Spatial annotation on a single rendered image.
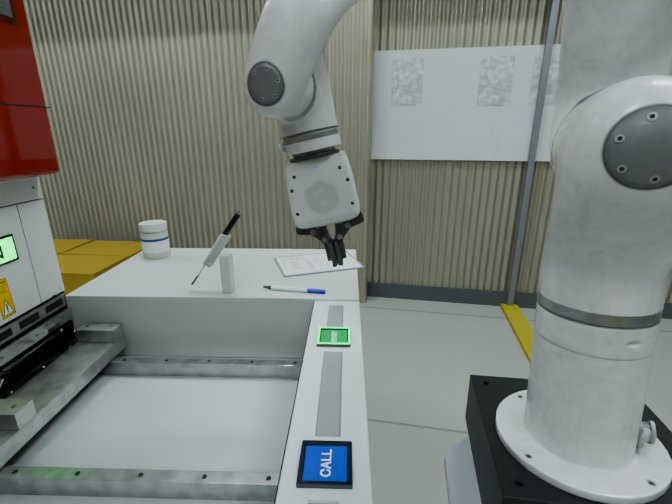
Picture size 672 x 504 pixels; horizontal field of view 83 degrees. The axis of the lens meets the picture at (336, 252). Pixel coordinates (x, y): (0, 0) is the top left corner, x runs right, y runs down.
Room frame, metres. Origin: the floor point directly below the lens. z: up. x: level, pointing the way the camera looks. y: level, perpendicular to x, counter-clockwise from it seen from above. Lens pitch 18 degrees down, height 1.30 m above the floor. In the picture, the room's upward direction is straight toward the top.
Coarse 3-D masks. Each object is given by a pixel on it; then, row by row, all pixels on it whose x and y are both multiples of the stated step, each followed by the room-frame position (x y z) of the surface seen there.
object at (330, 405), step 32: (320, 320) 0.64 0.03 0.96; (352, 320) 0.64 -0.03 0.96; (320, 352) 0.53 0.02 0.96; (352, 352) 0.53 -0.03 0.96; (320, 384) 0.45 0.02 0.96; (352, 384) 0.45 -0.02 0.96; (320, 416) 0.39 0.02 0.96; (352, 416) 0.39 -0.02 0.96; (288, 448) 0.34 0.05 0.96; (352, 448) 0.34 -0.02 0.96; (288, 480) 0.30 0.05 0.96
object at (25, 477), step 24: (0, 480) 0.40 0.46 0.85; (24, 480) 0.40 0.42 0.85; (48, 480) 0.40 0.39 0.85; (72, 480) 0.40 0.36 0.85; (96, 480) 0.40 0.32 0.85; (120, 480) 0.40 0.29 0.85; (144, 480) 0.40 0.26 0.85; (168, 480) 0.40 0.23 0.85; (192, 480) 0.40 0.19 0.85; (216, 480) 0.40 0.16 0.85; (240, 480) 0.40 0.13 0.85; (264, 480) 0.40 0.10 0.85
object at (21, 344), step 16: (48, 320) 0.68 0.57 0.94; (64, 320) 0.71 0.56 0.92; (16, 336) 0.61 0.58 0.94; (32, 336) 0.63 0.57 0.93; (0, 352) 0.56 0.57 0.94; (16, 352) 0.59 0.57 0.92; (48, 352) 0.67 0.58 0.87; (64, 352) 0.69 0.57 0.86; (32, 368) 0.62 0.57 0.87; (16, 384) 0.58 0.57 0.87
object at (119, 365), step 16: (112, 368) 0.67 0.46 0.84; (128, 368) 0.67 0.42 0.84; (144, 368) 0.67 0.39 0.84; (160, 368) 0.67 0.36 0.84; (176, 368) 0.67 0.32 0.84; (192, 368) 0.66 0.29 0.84; (208, 368) 0.66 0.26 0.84; (224, 368) 0.66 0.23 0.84; (240, 368) 0.66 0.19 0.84; (256, 368) 0.66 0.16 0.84; (272, 368) 0.66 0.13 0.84; (288, 368) 0.66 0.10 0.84
